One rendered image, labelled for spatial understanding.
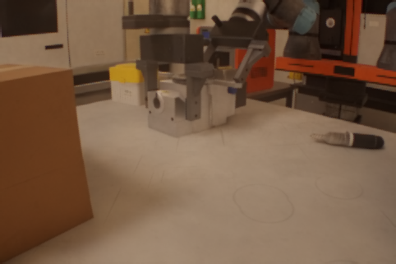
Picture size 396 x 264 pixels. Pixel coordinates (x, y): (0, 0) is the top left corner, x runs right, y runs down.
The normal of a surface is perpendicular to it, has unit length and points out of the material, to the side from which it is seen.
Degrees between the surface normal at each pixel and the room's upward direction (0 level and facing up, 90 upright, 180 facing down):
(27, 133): 90
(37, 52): 90
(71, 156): 90
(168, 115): 90
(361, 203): 0
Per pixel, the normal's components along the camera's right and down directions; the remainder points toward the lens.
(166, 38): -0.70, 0.23
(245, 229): 0.00, -0.94
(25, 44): 0.69, 0.24
